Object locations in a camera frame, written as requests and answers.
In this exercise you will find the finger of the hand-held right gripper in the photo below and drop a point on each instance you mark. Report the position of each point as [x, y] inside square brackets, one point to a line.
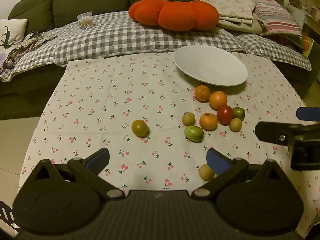
[272, 132]
[308, 113]

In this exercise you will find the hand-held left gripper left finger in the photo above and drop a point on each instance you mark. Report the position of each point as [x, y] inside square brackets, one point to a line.
[98, 161]

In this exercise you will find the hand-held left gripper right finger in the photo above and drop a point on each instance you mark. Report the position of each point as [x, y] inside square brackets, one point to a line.
[218, 162]

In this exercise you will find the small yellow fruit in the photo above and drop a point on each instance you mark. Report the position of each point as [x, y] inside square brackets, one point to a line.
[236, 124]
[205, 172]

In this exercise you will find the large green fruit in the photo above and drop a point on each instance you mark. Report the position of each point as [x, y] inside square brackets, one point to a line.
[194, 133]

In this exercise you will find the small green tomato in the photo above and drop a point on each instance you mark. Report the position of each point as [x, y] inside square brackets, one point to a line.
[239, 113]

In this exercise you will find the orange mandarin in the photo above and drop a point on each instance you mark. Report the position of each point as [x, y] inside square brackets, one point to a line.
[218, 99]
[202, 93]
[208, 121]

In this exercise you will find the red tomato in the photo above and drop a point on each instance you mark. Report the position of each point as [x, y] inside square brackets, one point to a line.
[225, 115]

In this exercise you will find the large yellow fruit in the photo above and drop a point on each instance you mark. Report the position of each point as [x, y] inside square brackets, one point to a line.
[188, 119]

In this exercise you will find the olive yellow tomato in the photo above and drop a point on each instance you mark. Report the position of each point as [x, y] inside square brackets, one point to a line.
[140, 128]

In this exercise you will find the white ribbed plate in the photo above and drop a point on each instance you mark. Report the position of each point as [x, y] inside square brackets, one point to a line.
[210, 65]

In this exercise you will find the cherry print tablecloth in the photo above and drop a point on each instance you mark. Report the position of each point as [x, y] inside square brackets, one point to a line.
[112, 100]

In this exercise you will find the green orange picture book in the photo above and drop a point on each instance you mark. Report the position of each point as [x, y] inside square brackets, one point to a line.
[307, 45]

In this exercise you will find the folded striped cloth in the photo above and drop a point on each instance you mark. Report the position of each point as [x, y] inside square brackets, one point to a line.
[275, 17]

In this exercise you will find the cluttered shelf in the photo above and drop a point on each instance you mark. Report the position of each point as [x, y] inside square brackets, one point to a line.
[302, 0]

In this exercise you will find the grey checkered blanket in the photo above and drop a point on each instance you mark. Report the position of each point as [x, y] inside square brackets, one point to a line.
[112, 37]

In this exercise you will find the folded floral cloth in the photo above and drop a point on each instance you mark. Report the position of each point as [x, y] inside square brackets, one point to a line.
[232, 10]

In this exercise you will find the purple floral cloth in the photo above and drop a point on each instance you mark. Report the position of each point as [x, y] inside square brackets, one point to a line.
[17, 52]

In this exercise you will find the small white tissue object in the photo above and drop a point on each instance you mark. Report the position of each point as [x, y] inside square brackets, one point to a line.
[85, 20]

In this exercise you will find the white printed pillow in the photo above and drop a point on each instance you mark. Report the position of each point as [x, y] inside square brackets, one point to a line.
[12, 33]

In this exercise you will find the orange pumpkin cushion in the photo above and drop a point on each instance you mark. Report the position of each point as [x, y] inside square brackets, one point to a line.
[175, 12]

